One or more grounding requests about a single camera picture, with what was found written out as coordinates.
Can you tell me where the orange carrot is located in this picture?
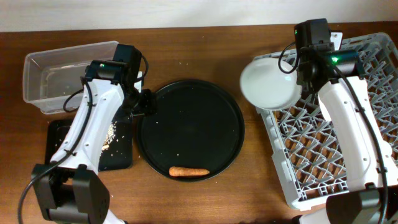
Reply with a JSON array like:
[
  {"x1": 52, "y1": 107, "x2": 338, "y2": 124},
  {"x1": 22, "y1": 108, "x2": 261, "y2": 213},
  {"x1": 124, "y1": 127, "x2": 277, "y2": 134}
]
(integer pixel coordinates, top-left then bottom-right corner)
[{"x1": 169, "y1": 166, "x2": 210, "y2": 177}]

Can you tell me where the light grey plate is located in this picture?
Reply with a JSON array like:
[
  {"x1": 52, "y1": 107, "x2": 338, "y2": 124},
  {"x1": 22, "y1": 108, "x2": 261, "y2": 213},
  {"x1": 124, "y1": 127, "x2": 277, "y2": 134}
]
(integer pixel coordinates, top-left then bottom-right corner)
[{"x1": 239, "y1": 58, "x2": 302, "y2": 110}]

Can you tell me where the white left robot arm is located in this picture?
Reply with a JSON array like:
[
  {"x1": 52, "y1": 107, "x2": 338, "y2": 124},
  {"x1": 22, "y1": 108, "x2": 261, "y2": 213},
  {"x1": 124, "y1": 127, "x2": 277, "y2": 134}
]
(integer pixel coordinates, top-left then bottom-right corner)
[{"x1": 17, "y1": 44, "x2": 156, "y2": 223}]

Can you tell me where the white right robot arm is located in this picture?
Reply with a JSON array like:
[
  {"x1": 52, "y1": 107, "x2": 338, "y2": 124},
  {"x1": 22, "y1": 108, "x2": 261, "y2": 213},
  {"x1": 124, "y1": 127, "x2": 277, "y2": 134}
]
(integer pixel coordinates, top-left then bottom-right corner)
[{"x1": 292, "y1": 19, "x2": 397, "y2": 223}]

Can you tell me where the clear plastic waste bin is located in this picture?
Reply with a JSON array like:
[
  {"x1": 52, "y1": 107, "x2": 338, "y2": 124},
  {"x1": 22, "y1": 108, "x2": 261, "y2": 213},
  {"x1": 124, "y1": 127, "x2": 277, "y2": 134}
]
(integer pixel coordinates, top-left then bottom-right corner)
[{"x1": 22, "y1": 41, "x2": 119, "y2": 114}]

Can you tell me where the grey dishwasher rack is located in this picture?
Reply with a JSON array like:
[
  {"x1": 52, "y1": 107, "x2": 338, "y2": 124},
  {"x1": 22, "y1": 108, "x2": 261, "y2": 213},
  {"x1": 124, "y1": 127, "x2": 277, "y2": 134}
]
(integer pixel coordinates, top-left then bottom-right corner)
[{"x1": 256, "y1": 32, "x2": 397, "y2": 211}]

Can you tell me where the black rectangular tray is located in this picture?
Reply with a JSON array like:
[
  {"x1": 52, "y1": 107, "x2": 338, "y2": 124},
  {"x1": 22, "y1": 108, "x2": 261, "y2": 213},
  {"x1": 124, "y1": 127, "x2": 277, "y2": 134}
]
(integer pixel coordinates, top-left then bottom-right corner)
[{"x1": 44, "y1": 119, "x2": 133, "y2": 172}]

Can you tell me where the round black serving tray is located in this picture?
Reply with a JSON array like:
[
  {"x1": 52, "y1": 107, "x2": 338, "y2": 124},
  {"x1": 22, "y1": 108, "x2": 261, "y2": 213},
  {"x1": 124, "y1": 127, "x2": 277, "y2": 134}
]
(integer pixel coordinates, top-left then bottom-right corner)
[{"x1": 136, "y1": 80, "x2": 245, "y2": 182}]

